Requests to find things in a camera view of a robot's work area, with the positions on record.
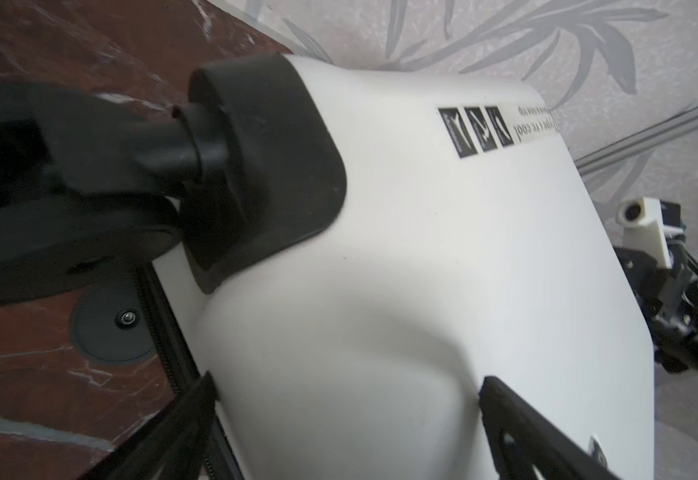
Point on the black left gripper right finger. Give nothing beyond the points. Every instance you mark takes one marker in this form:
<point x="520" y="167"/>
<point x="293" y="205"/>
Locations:
<point x="525" y="445"/>

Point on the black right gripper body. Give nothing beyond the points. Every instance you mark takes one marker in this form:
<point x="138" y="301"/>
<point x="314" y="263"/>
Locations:
<point x="668" y="300"/>

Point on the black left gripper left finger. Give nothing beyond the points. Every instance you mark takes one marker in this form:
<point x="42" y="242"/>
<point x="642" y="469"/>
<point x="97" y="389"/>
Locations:
<point x="171" y="445"/>

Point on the white black suitcase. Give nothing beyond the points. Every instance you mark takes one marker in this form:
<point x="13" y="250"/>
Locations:
<point x="348" y="254"/>

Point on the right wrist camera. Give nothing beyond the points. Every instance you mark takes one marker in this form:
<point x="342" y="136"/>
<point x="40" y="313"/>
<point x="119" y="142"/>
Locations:
<point x="648" y="224"/>

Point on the aluminium frame post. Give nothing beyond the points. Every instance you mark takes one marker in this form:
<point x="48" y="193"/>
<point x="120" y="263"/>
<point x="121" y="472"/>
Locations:
<point x="681" y="124"/>

